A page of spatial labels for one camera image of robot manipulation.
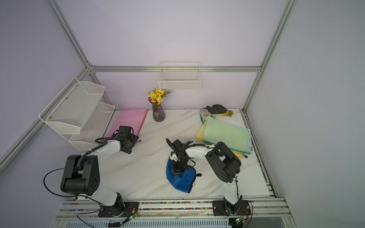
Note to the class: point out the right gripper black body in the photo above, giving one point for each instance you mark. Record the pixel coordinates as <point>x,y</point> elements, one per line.
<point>181,164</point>

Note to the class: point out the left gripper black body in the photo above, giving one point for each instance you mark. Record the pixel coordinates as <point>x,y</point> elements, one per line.
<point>132,140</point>

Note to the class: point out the blue microfiber cleaning cloth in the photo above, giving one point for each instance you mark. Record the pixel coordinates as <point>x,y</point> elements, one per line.
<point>182,182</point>

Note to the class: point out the yellow mesh document bag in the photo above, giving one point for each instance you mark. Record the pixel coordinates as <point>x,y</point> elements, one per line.
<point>201,134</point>

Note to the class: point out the green zipper mesh document bag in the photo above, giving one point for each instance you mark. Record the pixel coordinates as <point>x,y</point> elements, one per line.
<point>228,135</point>

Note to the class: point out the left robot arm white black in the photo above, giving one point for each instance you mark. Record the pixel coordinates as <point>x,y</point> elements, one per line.
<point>82,175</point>

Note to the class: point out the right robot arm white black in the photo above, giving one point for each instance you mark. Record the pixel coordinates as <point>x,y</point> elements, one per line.
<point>224,163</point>

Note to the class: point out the pink mesh document bag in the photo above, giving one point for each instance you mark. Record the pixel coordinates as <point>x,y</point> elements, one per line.
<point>132,117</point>

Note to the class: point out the dark purple glass vase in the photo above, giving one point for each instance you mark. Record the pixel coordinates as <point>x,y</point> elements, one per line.
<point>157,111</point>

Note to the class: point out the yellow artificial flowers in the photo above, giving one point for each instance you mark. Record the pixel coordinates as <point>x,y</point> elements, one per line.
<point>156,96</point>

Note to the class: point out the green white work glove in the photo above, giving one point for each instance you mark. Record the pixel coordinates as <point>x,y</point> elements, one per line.
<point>205,114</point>

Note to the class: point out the white two-tier mesh shelf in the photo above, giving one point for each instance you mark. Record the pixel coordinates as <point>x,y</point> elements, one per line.
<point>79,114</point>

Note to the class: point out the black yellow work glove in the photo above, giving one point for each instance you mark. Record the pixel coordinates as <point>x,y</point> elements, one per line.
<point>218,109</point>

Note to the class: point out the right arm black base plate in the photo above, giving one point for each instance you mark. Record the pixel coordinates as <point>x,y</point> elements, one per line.
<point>224,208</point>

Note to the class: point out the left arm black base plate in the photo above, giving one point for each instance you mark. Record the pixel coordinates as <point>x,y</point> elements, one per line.
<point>118,209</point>

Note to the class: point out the white wire wall basket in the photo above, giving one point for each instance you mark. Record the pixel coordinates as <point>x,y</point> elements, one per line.
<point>179,76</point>

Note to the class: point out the aluminium frame rail base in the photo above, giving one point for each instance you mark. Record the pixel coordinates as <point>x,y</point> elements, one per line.
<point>178,213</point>

